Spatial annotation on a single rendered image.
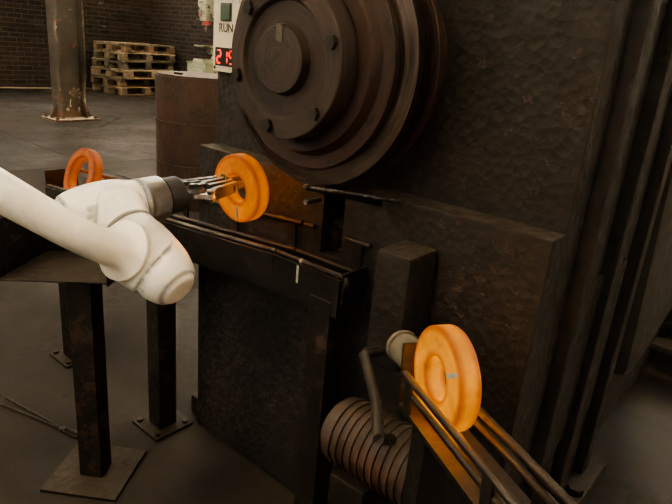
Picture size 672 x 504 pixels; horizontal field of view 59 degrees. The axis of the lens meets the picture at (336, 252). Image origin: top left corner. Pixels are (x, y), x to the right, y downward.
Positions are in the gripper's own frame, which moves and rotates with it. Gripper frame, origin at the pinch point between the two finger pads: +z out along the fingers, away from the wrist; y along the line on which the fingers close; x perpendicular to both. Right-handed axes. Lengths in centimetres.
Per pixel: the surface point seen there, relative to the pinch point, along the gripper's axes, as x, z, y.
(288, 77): 24.8, -8.2, 22.8
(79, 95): -68, 280, -629
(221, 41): 28.3, 14.6, -23.7
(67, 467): -82, -32, -35
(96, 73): -76, 472, -939
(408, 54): 30, 1, 41
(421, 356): -12, -16, 60
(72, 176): -18, 5, -90
